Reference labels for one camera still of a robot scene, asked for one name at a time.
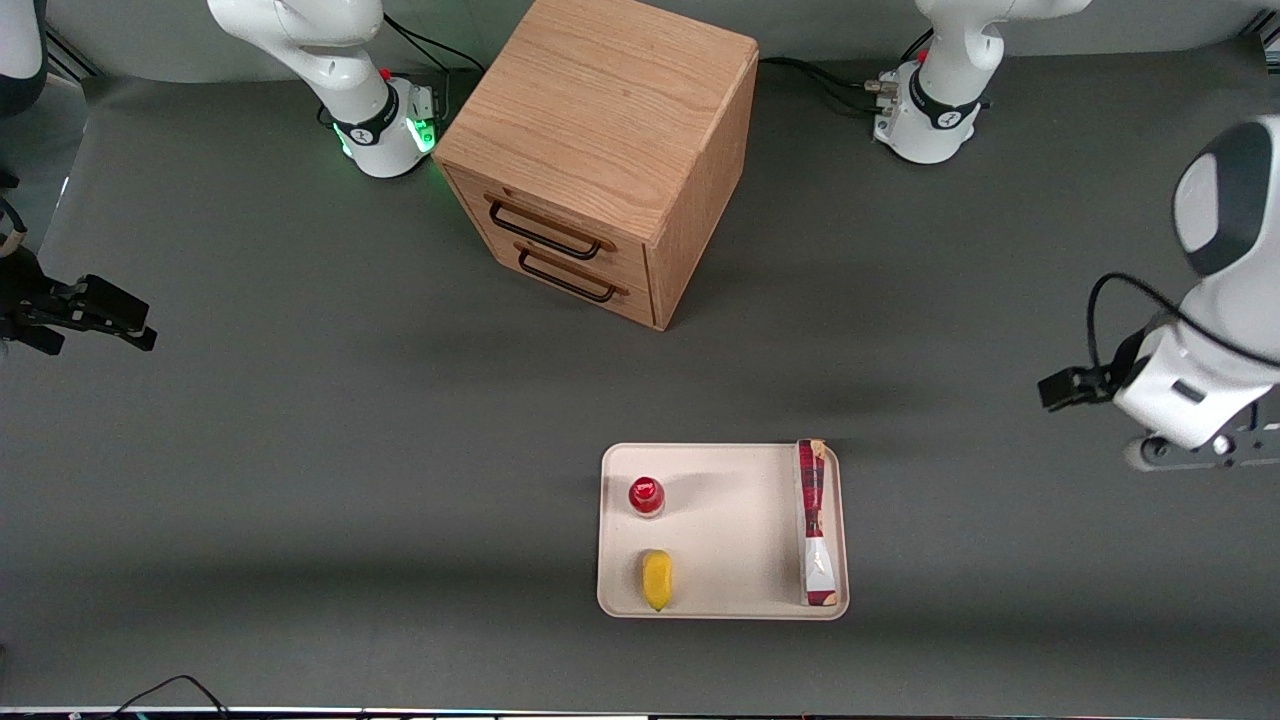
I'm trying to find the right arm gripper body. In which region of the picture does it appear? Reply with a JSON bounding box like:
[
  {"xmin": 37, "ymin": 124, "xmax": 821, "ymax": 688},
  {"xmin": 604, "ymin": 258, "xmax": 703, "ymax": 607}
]
[{"xmin": 0, "ymin": 245, "xmax": 47, "ymax": 341}]

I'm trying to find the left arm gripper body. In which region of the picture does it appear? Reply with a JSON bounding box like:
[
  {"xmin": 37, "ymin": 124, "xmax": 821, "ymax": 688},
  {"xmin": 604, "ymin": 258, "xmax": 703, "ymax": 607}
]
[{"xmin": 1113, "ymin": 328, "xmax": 1280, "ymax": 451}]

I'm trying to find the red cookie box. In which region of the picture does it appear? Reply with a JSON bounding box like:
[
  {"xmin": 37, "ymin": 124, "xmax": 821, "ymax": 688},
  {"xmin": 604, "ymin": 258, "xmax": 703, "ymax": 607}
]
[{"xmin": 796, "ymin": 439, "xmax": 841, "ymax": 607}]

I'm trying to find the white rectangular tray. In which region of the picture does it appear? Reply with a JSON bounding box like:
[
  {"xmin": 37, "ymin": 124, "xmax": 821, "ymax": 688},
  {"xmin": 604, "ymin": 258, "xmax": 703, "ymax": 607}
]
[{"xmin": 597, "ymin": 443, "xmax": 850, "ymax": 621}]

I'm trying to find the yellow lemon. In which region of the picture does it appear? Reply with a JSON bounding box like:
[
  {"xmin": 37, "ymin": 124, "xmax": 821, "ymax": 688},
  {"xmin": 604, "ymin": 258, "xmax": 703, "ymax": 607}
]
[{"xmin": 641, "ymin": 549, "xmax": 674, "ymax": 612}]

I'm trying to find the wooden drawer front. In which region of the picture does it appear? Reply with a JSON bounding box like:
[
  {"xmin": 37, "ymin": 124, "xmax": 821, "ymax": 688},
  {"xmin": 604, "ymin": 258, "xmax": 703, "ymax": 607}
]
[
  {"xmin": 443, "ymin": 165, "xmax": 653, "ymax": 291},
  {"xmin": 468, "ymin": 222, "xmax": 657, "ymax": 330}
]

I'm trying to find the wooden drawer cabinet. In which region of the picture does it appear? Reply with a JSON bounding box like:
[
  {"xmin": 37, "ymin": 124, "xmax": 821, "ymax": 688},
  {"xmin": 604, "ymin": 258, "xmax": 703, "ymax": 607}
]
[{"xmin": 432, "ymin": 0, "xmax": 759, "ymax": 332}]

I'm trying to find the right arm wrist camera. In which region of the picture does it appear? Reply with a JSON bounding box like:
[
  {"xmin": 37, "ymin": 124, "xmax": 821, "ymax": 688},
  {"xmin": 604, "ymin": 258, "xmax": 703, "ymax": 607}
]
[{"xmin": 45, "ymin": 273, "xmax": 158, "ymax": 352}]

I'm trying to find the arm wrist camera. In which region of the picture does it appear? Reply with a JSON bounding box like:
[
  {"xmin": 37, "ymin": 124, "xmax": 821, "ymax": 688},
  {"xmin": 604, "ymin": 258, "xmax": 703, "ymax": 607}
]
[
  {"xmin": 1038, "ymin": 365, "xmax": 1119, "ymax": 412},
  {"xmin": 45, "ymin": 273, "xmax": 158, "ymax": 352}
]

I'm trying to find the black camera cable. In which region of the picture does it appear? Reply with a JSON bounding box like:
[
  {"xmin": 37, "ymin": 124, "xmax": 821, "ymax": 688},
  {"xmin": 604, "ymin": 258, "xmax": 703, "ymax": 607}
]
[{"xmin": 1088, "ymin": 273, "xmax": 1280, "ymax": 373}]

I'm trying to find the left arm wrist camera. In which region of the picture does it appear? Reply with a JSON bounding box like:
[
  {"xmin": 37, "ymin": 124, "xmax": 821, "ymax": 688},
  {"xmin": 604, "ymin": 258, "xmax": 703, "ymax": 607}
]
[{"xmin": 1038, "ymin": 365, "xmax": 1119, "ymax": 412}]

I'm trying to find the thin black cable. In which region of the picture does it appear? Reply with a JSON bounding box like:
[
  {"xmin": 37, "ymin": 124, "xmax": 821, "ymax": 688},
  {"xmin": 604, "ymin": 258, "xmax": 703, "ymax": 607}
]
[{"xmin": 100, "ymin": 675, "xmax": 233, "ymax": 720}]

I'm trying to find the black wire drawer handle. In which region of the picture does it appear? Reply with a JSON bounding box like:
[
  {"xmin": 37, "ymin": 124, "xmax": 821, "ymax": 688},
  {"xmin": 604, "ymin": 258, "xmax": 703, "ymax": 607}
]
[
  {"xmin": 515, "ymin": 243, "xmax": 631, "ymax": 304},
  {"xmin": 485, "ymin": 193, "xmax": 614, "ymax": 261}
]

